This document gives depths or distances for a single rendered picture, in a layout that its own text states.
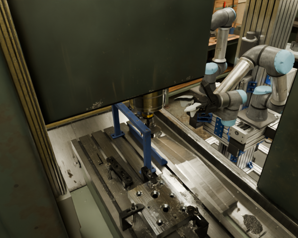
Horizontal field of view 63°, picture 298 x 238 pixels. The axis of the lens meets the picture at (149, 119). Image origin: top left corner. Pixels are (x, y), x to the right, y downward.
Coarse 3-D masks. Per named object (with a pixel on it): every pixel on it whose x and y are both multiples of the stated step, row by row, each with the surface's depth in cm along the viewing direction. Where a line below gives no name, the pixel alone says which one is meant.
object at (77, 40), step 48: (48, 0) 58; (96, 0) 64; (144, 0) 70; (192, 0) 79; (48, 48) 63; (96, 48) 70; (144, 48) 78; (192, 48) 88; (48, 96) 69; (96, 96) 77
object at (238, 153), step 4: (228, 144) 191; (256, 144) 200; (228, 148) 192; (232, 148) 189; (236, 148) 186; (228, 152) 194; (232, 152) 190; (236, 152) 187; (240, 152) 187; (244, 152) 191; (236, 156) 188
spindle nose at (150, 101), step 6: (162, 90) 97; (144, 96) 96; (150, 96) 96; (156, 96) 97; (162, 96) 99; (132, 102) 100; (138, 102) 98; (144, 102) 97; (150, 102) 97; (156, 102) 98; (162, 102) 101; (132, 108) 103; (138, 108) 100; (144, 108) 99; (150, 108) 99; (156, 108) 100
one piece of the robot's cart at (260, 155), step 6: (210, 138) 287; (210, 144) 279; (216, 144) 279; (264, 144) 279; (270, 144) 279; (258, 150) 271; (264, 150) 269; (258, 156) 263; (264, 156) 263; (252, 162) 253; (258, 162) 256; (246, 168) 247; (252, 168) 247; (258, 168) 246; (252, 174) 242; (258, 174) 241
